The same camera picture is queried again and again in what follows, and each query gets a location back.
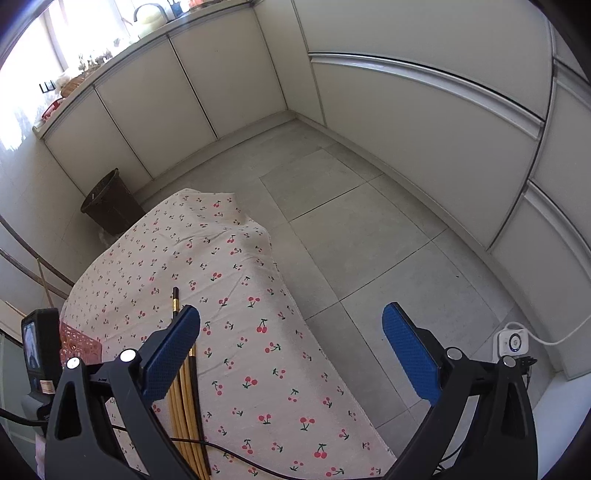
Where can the white kitchen cabinet row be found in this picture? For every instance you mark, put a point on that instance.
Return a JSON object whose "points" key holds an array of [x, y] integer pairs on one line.
{"points": [[152, 92]]}

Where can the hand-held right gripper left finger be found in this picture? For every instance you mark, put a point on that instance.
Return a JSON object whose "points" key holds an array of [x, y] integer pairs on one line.
{"points": [[173, 355]]}

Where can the brown trash bin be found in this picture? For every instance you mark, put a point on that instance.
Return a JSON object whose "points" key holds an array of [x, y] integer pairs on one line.
{"points": [[111, 203]]}

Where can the white power socket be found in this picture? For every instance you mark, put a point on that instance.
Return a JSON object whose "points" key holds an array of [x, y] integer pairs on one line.
{"points": [[510, 341]]}

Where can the wicker basket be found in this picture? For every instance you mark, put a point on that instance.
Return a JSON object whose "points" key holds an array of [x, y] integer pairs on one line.
{"points": [[73, 84]]}

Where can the frosted glass door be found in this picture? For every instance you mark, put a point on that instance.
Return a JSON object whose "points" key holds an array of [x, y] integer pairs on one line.
{"points": [[9, 369]]}

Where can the cherry print tablecloth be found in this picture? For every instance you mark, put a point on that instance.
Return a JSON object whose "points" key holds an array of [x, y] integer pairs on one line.
{"points": [[231, 277]]}

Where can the red plastic basket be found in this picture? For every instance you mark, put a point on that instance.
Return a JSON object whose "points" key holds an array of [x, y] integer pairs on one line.
{"points": [[51, 108]]}

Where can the white drawer cabinet row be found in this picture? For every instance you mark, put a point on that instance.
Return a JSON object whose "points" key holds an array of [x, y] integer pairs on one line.
{"points": [[415, 115]]}

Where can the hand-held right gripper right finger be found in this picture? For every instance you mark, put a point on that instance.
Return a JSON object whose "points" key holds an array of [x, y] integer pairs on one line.
{"points": [[411, 355]]}

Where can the pink utensil basket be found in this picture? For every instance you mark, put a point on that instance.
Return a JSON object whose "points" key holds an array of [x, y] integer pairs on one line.
{"points": [[78, 344]]}

